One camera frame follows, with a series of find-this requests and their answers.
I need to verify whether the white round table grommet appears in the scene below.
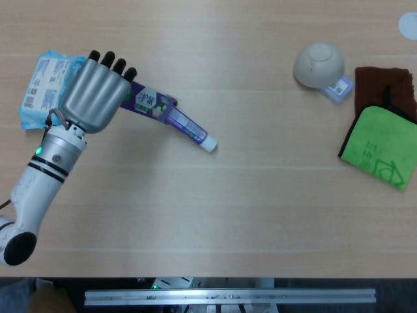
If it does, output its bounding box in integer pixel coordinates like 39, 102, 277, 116
397, 11, 417, 40

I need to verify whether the blue wet wipes pack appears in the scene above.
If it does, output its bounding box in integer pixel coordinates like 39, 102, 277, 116
18, 49, 87, 131

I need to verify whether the purple toothpaste box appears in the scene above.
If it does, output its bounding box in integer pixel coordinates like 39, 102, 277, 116
118, 80, 179, 125

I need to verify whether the brown towel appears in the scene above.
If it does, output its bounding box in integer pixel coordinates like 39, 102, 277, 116
353, 66, 417, 125

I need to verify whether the beige upturned bowl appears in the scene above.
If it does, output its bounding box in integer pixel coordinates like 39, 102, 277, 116
293, 40, 345, 89

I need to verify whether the green microfiber cloth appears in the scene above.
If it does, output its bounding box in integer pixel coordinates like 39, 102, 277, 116
338, 106, 417, 192

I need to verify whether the purple toothpaste tube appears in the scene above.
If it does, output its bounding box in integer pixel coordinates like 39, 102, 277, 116
165, 107, 218, 153

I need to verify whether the aluminium profile rail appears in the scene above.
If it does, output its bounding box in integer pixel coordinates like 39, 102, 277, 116
83, 287, 377, 306

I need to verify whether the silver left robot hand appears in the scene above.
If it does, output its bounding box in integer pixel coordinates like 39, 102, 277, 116
57, 50, 137, 134

